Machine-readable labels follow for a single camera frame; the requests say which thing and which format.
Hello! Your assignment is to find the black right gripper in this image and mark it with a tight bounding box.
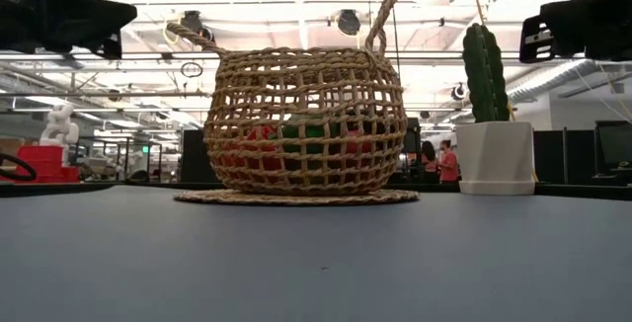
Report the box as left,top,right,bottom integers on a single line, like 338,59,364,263
518,0,632,64

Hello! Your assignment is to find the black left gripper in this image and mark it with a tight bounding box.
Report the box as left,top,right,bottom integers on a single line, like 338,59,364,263
0,0,138,60

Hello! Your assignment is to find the red apple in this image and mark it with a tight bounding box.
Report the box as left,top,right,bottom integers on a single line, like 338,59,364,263
219,124,285,171

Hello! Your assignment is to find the orange-red apple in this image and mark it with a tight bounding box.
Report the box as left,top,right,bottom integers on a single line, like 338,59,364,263
344,127,372,156

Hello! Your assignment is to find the woven wicker basket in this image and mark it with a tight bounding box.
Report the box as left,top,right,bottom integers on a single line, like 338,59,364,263
165,0,421,207

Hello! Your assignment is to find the white robot figure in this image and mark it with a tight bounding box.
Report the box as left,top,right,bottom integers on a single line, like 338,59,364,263
39,103,81,164

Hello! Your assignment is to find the black computer monitor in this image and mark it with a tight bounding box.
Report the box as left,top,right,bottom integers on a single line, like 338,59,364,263
594,120,632,171

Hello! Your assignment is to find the black partition panel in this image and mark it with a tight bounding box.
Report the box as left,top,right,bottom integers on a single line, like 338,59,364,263
532,127,597,185
180,128,213,184

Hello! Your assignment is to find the white hexagonal plant pot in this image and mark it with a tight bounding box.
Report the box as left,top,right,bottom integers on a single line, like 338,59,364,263
454,121,538,197

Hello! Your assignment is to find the red plastic bin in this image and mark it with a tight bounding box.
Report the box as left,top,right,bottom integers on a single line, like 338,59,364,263
0,144,80,184

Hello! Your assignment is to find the person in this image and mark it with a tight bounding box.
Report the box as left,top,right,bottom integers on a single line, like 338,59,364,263
419,139,440,184
437,138,461,184

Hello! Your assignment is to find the black hanging ring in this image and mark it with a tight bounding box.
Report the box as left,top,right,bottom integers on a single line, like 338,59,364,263
180,60,203,78

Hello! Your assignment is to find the black metal frame rack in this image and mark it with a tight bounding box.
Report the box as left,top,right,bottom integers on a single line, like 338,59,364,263
77,136,164,184

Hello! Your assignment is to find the black cable loop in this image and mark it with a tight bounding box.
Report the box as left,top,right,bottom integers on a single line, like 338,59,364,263
0,152,39,183

